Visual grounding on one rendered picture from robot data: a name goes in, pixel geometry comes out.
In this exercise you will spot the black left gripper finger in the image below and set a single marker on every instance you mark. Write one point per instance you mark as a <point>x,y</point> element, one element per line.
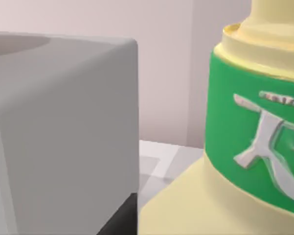
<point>127,218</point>

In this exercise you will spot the cream trophy with green band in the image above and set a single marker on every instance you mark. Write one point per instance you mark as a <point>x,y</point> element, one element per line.
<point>225,137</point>

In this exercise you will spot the pale grey rounded box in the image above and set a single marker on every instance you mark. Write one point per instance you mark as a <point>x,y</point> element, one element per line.
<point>63,122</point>

